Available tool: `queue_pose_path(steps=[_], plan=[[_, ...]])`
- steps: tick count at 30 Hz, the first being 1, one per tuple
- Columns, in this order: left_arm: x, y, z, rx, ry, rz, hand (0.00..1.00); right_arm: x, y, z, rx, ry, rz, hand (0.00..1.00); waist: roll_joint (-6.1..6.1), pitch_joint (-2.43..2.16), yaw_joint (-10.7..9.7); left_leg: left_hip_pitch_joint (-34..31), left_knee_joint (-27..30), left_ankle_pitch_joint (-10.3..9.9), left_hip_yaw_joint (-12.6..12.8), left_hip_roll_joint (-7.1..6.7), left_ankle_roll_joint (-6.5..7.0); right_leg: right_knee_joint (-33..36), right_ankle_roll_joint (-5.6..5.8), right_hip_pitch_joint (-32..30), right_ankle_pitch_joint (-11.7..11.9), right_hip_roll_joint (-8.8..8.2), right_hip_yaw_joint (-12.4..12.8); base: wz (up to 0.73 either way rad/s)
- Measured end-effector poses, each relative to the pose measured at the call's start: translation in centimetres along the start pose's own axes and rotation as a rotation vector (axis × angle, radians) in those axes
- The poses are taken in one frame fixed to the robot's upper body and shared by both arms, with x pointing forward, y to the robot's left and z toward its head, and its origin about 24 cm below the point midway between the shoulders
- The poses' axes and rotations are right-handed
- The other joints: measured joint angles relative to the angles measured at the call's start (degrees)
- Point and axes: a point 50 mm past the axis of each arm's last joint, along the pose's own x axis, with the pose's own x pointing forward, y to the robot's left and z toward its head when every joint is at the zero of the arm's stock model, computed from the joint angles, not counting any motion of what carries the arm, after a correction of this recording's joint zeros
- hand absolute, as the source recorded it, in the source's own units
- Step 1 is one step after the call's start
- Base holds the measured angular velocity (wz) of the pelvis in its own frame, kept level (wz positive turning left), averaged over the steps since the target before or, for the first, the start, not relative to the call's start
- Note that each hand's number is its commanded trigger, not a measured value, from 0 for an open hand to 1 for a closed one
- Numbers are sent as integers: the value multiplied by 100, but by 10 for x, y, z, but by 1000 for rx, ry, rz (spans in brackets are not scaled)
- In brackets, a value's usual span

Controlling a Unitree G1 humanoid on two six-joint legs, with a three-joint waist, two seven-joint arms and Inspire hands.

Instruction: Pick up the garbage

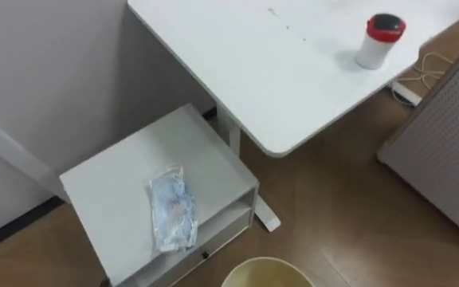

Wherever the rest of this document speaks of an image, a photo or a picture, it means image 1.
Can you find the white bedside cabinet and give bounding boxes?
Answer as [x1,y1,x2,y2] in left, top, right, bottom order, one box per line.
[59,103,260,287]

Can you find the clear plastic bag of masks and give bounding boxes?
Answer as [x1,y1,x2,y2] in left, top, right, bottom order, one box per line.
[147,163,199,254]

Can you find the cream round waste bin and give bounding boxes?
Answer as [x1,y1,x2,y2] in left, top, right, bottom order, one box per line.
[221,256,316,287]

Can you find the grey perforated panel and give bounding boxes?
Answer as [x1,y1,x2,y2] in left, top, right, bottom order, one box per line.
[376,30,459,249]

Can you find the white power strip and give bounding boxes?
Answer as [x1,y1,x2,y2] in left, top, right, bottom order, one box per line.
[390,80,423,108]

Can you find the white desk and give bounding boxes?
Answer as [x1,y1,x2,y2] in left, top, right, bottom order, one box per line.
[127,0,459,233]

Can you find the white canister with red lid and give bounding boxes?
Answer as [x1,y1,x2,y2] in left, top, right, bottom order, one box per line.
[354,13,407,71]

